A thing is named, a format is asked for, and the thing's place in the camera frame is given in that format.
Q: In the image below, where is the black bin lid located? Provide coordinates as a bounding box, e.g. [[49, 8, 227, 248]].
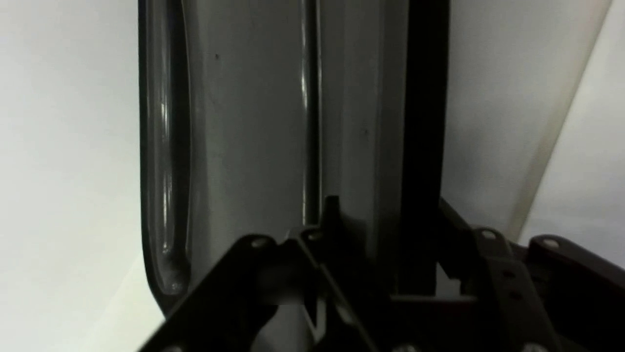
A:
[[137, 0, 451, 311]]

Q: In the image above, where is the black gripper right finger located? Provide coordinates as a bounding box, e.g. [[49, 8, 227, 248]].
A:
[[393, 203, 625, 352]]

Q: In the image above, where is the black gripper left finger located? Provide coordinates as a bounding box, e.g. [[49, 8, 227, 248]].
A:
[[139, 195, 385, 352]]

